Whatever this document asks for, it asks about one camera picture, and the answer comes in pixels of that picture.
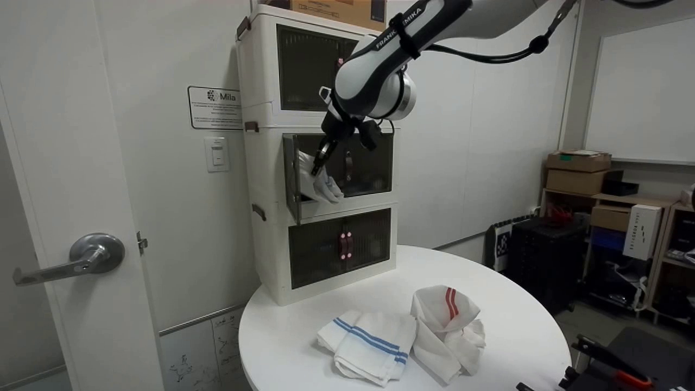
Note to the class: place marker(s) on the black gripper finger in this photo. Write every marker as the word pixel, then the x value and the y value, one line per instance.
pixel 321 156

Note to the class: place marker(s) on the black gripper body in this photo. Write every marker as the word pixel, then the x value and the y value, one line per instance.
pixel 337 125

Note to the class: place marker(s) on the white blue striped towel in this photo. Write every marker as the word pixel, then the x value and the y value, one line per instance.
pixel 320 188
pixel 370 345

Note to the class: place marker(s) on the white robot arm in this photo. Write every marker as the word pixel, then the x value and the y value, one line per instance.
pixel 372 80

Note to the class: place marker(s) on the white stacked cabinet unit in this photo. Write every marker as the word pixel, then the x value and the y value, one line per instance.
pixel 308 246

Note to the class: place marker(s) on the brown cardboard box on cabinet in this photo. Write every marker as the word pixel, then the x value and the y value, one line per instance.
pixel 368 14

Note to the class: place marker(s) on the white blue striped towel on table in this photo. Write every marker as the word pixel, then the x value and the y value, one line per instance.
pixel 370 345

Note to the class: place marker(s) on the white red striped towel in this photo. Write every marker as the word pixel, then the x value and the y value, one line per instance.
pixel 451 333

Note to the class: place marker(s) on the cardboard boxes on shelf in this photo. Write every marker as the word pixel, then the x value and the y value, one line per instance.
pixel 577 172

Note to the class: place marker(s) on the black cube stand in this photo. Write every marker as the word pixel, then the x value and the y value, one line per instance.
pixel 546 261

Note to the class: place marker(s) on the white whiteboard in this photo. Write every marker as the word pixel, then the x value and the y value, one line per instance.
pixel 644 94

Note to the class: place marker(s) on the white box on shelf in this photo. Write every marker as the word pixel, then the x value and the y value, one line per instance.
pixel 642 230

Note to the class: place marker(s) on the wooden shelf unit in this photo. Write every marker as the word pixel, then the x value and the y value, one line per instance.
pixel 659 287

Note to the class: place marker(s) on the red black tool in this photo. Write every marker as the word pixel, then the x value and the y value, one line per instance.
pixel 620 374

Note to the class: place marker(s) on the white light switch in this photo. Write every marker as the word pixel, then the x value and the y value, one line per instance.
pixel 218 155

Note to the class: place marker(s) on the white wall sign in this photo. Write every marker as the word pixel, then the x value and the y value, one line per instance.
pixel 214 107

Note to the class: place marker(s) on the silver door lever handle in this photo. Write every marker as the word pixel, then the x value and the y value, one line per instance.
pixel 95 253

